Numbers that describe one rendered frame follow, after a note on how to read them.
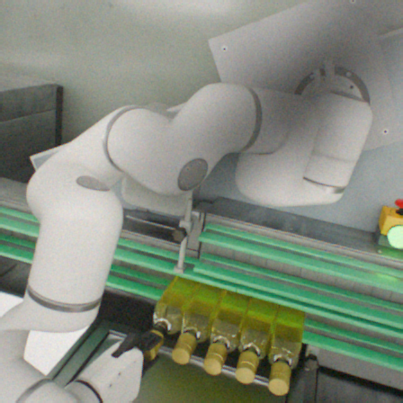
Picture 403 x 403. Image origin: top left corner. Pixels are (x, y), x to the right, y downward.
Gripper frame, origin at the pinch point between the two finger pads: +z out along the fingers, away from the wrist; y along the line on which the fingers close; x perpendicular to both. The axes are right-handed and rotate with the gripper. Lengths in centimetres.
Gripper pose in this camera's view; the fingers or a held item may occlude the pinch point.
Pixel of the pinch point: (147, 350)
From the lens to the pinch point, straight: 85.5
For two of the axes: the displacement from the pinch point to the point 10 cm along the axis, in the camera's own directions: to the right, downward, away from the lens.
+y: 1.6, -9.2, -3.7
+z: 5.0, -2.5, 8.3
